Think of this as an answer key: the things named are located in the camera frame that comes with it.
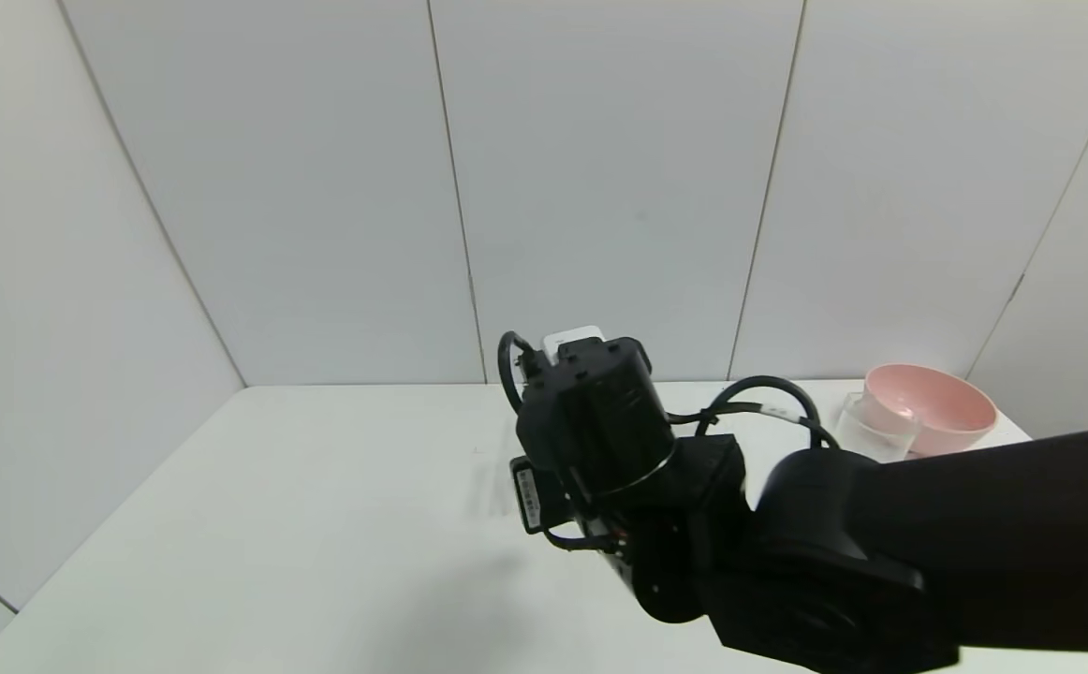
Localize black looped camera cable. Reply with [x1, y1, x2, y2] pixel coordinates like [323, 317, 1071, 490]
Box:
[495, 330, 554, 419]

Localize clear glass beaker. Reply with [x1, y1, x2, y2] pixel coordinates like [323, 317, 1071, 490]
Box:
[834, 391, 921, 464]

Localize white rectangular module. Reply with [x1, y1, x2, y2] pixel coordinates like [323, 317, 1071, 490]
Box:
[544, 325, 607, 355]

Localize pink bowl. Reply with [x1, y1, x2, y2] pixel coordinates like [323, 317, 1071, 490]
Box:
[862, 363, 998, 458]

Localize black cable with white tag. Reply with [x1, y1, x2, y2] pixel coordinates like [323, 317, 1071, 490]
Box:
[670, 374, 843, 452]

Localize black labelled wrist camera box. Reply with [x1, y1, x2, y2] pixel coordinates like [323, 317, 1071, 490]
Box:
[509, 456, 571, 536]

